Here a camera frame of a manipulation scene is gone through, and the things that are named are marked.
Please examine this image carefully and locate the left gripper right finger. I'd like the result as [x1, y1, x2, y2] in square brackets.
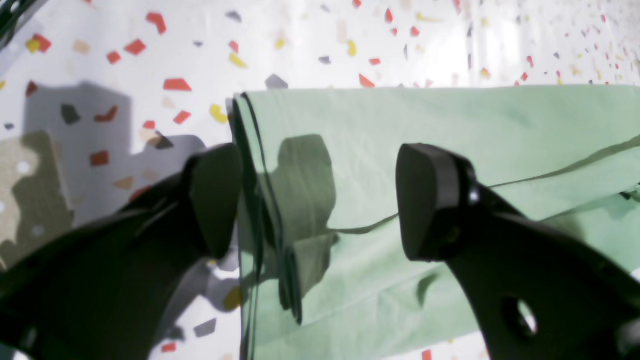
[396, 143, 640, 360]

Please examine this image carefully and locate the light green T-shirt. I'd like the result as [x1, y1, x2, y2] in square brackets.
[230, 85, 639, 360]

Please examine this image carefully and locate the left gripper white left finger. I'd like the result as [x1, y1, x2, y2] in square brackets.
[1, 143, 243, 360]

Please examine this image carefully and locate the beige perforated pad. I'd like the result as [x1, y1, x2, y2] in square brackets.
[0, 131, 73, 272]

